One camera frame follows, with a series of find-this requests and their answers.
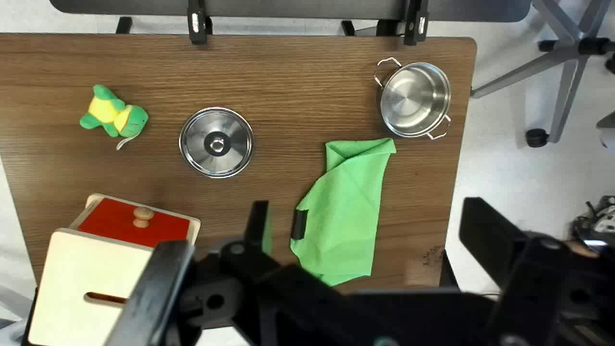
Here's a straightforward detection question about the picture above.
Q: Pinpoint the small steel pot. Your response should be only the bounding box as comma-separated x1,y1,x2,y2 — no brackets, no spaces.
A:
372,56,453,142

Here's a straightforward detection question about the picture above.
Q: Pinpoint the grey office chair base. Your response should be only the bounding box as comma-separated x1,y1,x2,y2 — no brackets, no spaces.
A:
468,0,615,150

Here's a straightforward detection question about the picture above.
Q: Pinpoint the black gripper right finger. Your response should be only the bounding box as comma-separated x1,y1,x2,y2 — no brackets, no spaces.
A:
289,210,307,242

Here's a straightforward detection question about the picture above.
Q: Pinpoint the steel pot lid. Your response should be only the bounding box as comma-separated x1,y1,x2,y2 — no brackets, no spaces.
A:
176,106,255,181

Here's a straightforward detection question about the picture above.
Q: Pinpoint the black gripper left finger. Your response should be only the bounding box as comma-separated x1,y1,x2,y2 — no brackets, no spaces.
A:
241,198,272,256

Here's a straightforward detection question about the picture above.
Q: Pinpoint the black perforated board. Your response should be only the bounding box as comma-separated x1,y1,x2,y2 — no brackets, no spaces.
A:
47,0,533,25

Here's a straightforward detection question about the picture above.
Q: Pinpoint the wooden box with red drawer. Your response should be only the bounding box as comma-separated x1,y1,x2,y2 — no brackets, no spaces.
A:
24,192,203,346

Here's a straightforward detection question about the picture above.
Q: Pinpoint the green and yellow plush toy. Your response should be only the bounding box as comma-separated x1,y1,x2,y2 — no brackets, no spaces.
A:
76,83,151,154

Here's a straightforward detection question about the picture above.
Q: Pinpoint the green cloth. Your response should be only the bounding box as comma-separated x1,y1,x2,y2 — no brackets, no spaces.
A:
260,136,399,288

